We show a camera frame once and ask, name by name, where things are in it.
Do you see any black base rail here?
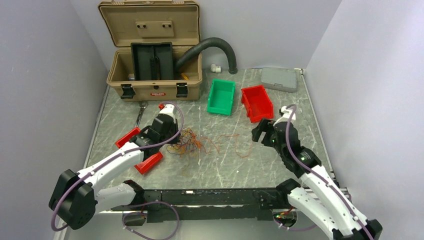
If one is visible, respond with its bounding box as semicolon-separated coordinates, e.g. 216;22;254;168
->
112;188;298;226

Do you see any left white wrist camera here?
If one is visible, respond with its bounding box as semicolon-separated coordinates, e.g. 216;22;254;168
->
159;103;177;122

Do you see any metal wrench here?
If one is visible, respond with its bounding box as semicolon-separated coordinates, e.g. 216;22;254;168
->
134;101;149;128

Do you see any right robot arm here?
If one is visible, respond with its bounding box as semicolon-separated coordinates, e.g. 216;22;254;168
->
251;118;383;240

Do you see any black toolbox tray insert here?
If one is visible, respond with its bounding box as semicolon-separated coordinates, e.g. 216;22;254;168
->
130;42;174;81

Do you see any grey plastic case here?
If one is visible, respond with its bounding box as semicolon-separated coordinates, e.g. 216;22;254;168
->
260;67;299;93

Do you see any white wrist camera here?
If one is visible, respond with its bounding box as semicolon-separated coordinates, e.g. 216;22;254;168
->
159;103;177;122
276;106;297;123

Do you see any red plastic bin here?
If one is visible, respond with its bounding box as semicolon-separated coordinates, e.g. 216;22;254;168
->
241;85;274;123

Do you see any yellow tool in toolbox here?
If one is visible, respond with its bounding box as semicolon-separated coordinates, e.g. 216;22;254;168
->
181;73;189;80

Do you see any white pipe elbow fitting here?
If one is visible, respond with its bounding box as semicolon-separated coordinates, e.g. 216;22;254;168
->
210;64;222;73

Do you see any tan plastic toolbox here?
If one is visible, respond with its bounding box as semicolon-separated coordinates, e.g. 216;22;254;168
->
98;0;203;102

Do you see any orange cable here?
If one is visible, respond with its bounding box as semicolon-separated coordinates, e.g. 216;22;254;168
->
180;127;254;159

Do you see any black corrugated hose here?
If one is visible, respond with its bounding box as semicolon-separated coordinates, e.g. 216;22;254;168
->
174;37;239;75

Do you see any yellow cable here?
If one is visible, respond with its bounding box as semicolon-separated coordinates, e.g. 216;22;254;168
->
175;129;201;157

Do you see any green plastic bin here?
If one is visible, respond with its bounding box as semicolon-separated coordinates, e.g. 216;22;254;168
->
207;79;236;116

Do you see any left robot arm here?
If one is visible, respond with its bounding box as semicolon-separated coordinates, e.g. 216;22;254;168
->
48;109;182;232

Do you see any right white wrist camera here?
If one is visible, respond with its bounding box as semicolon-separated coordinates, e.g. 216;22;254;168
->
276;106;297;123

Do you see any aluminium frame profile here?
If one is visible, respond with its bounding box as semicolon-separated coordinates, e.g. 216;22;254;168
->
52;190;115;240

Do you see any red flat bin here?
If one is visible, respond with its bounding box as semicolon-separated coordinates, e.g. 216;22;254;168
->
114;127;164;175

